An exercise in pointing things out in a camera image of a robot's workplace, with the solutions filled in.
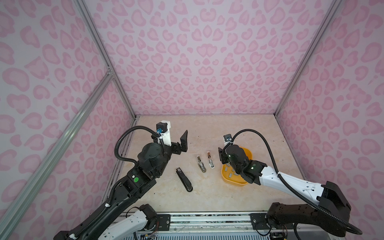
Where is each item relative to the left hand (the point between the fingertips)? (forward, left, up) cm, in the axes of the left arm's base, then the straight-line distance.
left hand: (176, 127), depth 62 cm
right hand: (+4, -22, -21) cm, 31 cm away
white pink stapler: (+3, -16, -38) cm, 41 cm away
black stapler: (-10, -2, -36) cm, 38 cm away
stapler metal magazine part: (+1, -10, -38) cm, 40 cm away
